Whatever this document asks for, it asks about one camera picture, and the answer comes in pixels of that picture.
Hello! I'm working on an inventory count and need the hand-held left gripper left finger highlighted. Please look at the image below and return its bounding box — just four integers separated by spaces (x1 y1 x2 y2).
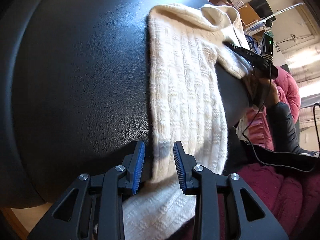
27 141 145 240

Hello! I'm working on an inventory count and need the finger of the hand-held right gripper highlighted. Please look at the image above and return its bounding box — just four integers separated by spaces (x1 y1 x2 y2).
224 42 262 68

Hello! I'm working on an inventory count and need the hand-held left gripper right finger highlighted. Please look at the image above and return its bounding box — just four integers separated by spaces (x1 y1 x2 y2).
174 141 288 240

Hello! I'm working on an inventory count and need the cream knit sweater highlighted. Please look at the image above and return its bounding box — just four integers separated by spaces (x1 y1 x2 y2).
122 4 253 240

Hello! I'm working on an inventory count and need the person's right forearm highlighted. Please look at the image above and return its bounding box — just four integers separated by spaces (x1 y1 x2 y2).
267 101 312 155

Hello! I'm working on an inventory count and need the person's right hand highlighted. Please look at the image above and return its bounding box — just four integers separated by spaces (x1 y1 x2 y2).
259 76 279 105

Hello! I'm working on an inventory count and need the black monitor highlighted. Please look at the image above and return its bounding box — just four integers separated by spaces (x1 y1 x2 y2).
250 0 275 22

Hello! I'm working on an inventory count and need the person in pink jacket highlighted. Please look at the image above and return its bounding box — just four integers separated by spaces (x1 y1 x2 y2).
240 65 320 173

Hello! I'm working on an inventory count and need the dark red knit blanket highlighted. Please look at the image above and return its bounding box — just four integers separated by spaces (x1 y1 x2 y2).
180 162 320 240

